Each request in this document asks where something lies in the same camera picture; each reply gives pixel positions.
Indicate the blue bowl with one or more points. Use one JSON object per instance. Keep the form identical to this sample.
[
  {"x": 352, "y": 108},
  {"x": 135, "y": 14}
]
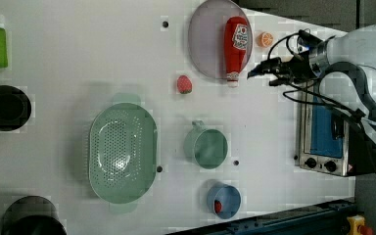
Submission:
[{"x": 228, "y": 195}]

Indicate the small red fruit toy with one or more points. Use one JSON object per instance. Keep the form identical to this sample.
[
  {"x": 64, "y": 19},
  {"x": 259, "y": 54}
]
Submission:
[{"x": 217, "y": 206}]

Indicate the grey round plate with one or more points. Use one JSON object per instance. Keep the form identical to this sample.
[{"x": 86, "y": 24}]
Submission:
[{"x": 206, "y": 34}]

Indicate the black cylinder cup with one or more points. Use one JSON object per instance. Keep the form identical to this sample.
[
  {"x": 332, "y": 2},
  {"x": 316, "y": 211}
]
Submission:
[{"x": 15, "y": 108}]

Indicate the red plush ketchup bottle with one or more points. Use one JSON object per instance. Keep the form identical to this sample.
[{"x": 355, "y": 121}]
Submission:
[{"x": 235, "y": 47}]

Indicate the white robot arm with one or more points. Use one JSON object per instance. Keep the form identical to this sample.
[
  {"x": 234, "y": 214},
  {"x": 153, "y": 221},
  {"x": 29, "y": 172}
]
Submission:
[{"x": 340, "y": 71}]

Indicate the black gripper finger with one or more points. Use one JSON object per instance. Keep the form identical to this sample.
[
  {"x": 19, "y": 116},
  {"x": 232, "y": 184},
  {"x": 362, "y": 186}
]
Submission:
[
  {"x": 277, "y": 82},
  {"x": 260, "y": 69}
]

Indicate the black toaster oven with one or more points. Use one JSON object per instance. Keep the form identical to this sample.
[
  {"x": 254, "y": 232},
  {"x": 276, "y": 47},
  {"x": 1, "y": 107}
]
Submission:
[{"x": 328, "y": 144}]

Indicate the green cup with handle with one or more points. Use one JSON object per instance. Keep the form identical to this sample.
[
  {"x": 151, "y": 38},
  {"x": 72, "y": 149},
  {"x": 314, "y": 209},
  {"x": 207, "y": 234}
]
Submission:
[{"x": 207, "y": 147}]

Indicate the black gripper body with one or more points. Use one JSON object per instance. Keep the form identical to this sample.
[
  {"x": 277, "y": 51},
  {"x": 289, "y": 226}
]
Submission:
[{"x": 296, "y": 70}]

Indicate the green oval colander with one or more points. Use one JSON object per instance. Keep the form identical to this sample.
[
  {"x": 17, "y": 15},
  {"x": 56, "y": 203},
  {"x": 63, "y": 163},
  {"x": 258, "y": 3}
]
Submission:
[{"x": 122, "y": 153}]

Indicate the red strawberry toy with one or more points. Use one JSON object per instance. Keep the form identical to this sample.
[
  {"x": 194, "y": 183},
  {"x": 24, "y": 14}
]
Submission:
[{"x": 184, "y": 84}]

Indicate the orange slice toy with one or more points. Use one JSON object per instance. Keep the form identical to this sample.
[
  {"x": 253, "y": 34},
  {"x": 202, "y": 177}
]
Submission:
[{"x": 265, "y": 39}]

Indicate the black cylinder holder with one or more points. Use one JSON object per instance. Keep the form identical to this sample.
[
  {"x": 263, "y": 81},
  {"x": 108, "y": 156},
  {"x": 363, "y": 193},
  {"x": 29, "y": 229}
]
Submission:
[{"x": 32, "y": 215}]

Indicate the yellow red emergency button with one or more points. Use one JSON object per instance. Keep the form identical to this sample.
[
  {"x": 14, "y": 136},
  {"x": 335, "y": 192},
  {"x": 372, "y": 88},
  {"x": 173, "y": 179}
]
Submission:
[{"x": 358, "y": 226}]

